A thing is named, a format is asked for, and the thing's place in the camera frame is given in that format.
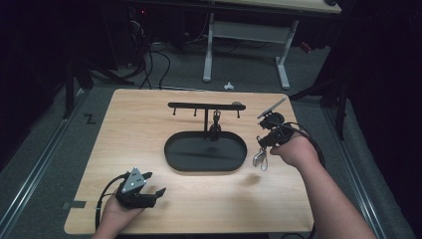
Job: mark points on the black tripod stand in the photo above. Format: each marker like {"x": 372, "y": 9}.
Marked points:
{"x": 78, "y": 76}
{"x": 335, "y": 96}

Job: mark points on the white scrap on floor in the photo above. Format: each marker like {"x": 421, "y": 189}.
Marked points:
{"x": 228, "y": 86}

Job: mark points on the metal floor rail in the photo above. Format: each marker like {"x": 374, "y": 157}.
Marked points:
{"x": 36, "y": 159}
{"x": 356, "y": 172}

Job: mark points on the black key rack with tray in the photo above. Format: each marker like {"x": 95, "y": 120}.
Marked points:
{"x": 205, "y": 151}

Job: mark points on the small red object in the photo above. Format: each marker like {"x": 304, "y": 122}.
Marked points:
{"x": 305, "y": 47}

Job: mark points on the person's left hand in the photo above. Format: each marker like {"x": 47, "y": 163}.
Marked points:
{"x": 124, "y": 212}

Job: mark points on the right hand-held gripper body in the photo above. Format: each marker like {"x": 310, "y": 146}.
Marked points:
{"x": 277, "y": 132}

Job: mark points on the person's right hand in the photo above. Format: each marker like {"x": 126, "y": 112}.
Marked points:
{"x": 295, "y": 151}

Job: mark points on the white metal frame desk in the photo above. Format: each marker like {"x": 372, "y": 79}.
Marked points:
{"x": 252, "y": 31}

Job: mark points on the grey tape strip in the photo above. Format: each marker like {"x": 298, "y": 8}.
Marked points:
{"x": 75, "y": 204}

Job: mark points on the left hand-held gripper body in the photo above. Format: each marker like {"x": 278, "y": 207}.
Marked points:
{"x": 132, "y": 192}

